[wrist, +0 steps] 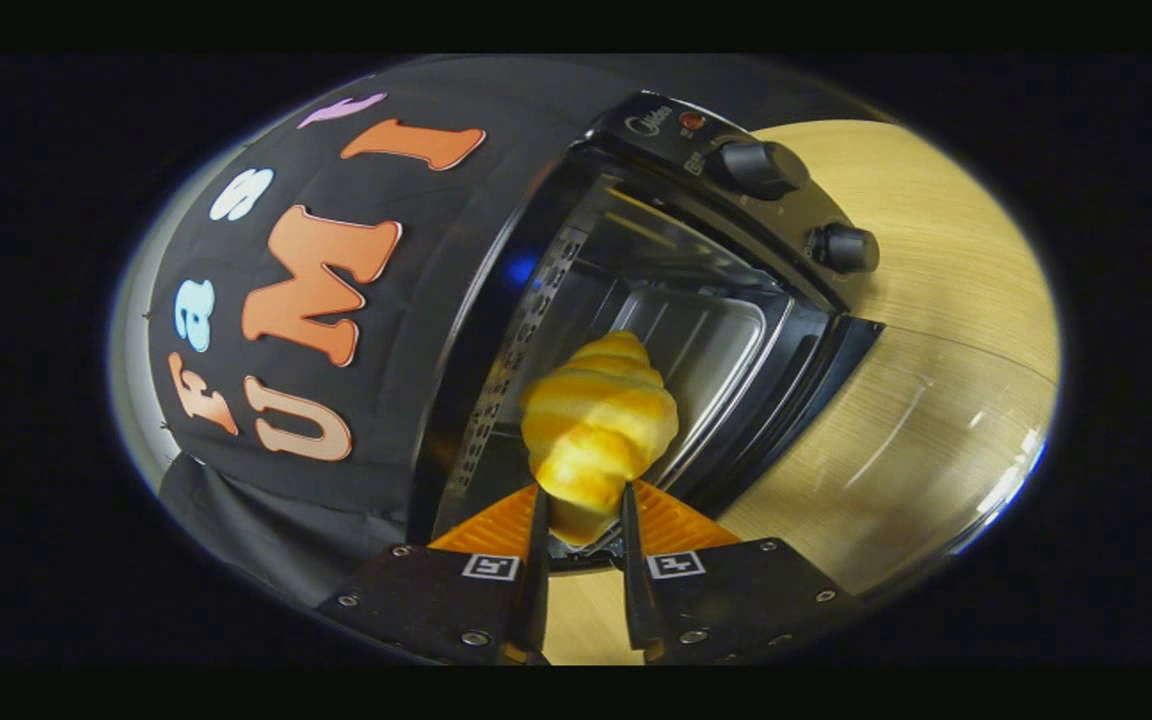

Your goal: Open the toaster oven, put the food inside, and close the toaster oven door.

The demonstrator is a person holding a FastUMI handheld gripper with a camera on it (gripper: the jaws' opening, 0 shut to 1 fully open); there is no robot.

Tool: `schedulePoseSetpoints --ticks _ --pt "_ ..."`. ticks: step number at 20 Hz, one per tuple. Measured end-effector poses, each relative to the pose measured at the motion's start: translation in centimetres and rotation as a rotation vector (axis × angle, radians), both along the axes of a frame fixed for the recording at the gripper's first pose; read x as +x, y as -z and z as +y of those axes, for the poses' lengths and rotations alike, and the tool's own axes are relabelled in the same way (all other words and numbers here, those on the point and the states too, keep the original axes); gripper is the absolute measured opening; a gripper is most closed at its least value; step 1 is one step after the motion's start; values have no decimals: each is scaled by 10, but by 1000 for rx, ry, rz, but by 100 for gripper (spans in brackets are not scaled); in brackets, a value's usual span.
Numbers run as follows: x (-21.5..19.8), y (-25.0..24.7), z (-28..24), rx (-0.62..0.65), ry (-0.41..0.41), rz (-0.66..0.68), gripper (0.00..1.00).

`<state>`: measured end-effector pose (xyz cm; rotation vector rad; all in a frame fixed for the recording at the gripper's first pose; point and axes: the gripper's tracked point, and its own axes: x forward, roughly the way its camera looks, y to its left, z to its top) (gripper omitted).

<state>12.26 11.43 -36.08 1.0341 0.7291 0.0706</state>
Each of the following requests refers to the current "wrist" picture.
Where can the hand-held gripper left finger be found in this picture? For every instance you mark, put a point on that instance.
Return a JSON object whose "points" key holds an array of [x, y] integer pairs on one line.
{"points": [[426, 600]]}

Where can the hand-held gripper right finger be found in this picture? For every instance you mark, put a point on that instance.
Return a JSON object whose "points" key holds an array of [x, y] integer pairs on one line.
{"points": [[736, 600]]}

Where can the golden croissant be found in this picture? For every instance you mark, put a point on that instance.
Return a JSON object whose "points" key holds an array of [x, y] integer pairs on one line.
{"points": [[596, 420]]}

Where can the black toaster oven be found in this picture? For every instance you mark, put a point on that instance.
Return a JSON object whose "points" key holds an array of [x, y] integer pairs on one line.
{"points": [[766, 215]]}

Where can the metal baking tray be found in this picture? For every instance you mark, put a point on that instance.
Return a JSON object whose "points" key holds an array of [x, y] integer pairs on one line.
{"points": [[716, 340]]}

